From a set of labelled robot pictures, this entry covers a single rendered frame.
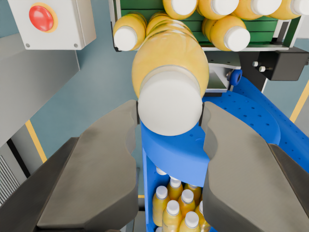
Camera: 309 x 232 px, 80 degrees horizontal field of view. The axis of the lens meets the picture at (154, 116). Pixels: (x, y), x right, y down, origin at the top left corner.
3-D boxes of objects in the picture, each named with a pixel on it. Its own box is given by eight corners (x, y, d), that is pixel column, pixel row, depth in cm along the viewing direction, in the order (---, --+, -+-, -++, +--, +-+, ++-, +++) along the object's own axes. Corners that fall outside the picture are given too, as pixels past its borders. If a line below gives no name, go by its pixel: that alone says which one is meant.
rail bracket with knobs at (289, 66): (245, 67, 54) (261, 81, 46) (252, 41, 50) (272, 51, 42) (279, 67, 54) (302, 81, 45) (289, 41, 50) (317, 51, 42)
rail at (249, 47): (120, 47, 47) (118, 50, 44) (120, 43, 46) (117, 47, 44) (280, 48, 46) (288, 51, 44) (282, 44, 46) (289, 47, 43)
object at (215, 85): (177, 77, 53) (181, 98, 43) (177, 69, 52) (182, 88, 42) (212, 78, 53) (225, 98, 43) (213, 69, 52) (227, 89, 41)
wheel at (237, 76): (227, 86, 50) (235, 89, 48) (231, 70, 47) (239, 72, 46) (233, 81, 52) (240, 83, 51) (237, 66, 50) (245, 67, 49)
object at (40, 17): (37, 30, 31) (32, 31, 30) (28, 5, 29) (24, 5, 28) (58, 30, 31) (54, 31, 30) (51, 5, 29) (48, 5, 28)
